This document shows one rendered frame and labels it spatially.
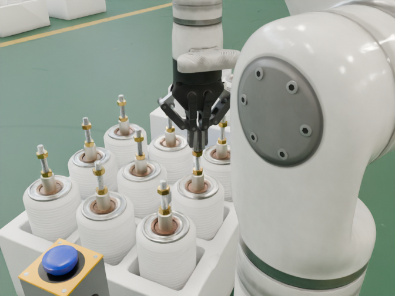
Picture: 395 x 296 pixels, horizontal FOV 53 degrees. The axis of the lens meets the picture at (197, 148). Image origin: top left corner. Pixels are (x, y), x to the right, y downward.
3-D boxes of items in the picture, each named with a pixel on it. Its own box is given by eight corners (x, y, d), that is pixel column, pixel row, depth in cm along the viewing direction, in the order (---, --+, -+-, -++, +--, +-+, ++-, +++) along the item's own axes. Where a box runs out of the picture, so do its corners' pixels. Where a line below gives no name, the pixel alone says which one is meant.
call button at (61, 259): (86, 261, 48) (84, 249, 47) (64, 286, 45) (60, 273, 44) (60, 251, 49) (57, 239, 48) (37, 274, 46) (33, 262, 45)
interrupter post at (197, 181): (194, 182, 72) (194, 168, 71) (206, 185, 71) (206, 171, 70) (188, 190, 70) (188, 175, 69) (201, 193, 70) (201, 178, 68)
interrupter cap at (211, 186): (187, 172, 75) (187, 170, 75) (224, 181, 73) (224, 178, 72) (169, 195, 69) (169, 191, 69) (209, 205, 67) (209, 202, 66)
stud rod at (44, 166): (48, 180, 70) (40, 143, 66) (53, 181, 70) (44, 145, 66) (44, 182, 69) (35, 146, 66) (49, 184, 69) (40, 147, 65)
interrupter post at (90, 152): (99, 155, 81) (96, 141, 79) (96, 161, 79) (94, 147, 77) (86, 155, 80) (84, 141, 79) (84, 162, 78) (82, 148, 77)
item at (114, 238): (109, 255, 81) (97, 184, 71) (150, 270, 77) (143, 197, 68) (79, 291, 73) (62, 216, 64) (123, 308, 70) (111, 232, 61)
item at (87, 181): (126, 211, 93) (118, 145, 84) (121, 239, 85) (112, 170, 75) (84, 212, 92) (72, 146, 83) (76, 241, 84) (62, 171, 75)
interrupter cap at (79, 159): (113, 148, 83) (112, 145, 83) (108, 168, 76) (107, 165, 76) (76, 150, 83) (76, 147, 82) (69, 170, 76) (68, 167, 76)
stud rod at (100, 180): (102, 197, 66) (96, 159, 62) (107, 198, 66) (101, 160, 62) (99, 200, 65) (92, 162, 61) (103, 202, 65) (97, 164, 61)
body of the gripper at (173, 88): (216, 42, 62) (214, 97, 67) (164, 46, 60) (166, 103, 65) (233, 56, 56) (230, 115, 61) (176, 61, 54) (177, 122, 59)
